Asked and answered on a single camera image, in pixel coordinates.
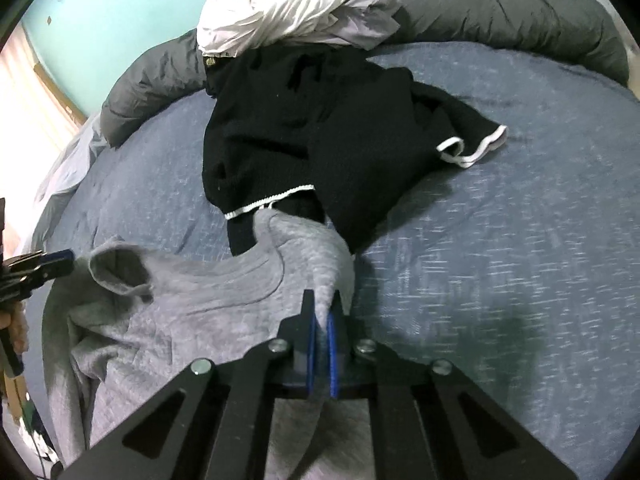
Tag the person's left hand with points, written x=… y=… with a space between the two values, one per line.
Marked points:
x=6 y=321

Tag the light grey bed sheet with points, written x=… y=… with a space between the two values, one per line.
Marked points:
x=70 y=170

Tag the black garment with white trim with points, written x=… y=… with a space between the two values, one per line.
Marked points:
x=300 y=135

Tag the light grey garment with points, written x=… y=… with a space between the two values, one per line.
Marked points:
x=365 y=20

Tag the blue patterned bed blanket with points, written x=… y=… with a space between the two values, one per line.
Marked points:
x=500 y=235

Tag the grey knit sweater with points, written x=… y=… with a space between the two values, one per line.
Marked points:
x=200 y=310

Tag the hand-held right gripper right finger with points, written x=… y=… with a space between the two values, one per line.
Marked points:
x=332 y=360

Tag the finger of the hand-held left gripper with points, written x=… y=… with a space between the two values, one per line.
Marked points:
x=57 y=260

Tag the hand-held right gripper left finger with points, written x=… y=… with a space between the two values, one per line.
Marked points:
x=311 y=355

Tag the dark grey duvet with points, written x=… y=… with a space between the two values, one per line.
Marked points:
x=500 y=10

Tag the white crumpled garment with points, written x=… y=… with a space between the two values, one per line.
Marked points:
x=280 y=5

